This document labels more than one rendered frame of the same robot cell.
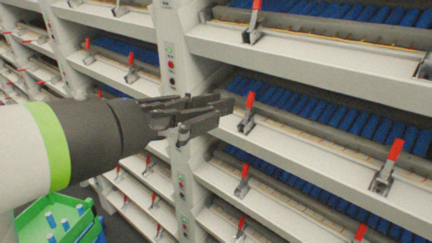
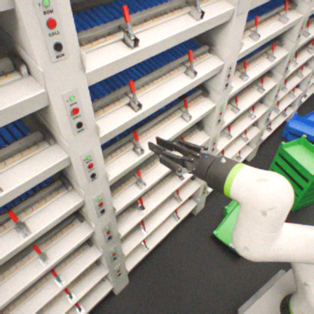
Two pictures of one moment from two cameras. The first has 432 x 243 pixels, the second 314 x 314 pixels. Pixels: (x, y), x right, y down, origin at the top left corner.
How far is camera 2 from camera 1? 0.81 m
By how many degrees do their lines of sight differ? 66
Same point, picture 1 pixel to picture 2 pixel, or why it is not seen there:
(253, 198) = (146, 179)
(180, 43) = (97, 145)
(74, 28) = not seen: outside the picture
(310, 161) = (169, 133)
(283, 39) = (143, 96)
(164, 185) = (80, 263)
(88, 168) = not seen: hidden behind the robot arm
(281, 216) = (160, 169)
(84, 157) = not seen: hidden behind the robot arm
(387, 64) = (181, 79)
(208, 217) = (123, 227)
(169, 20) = (84, 139)
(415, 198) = (193, 113)
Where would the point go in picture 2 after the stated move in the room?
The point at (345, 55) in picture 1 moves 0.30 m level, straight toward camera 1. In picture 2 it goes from (169, 85) to (258, 111)
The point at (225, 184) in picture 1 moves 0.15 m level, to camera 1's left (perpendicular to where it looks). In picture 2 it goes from (132, 192) to (127, 226)
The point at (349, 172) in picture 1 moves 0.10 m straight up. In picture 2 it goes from (178, 123) to (179, 103)
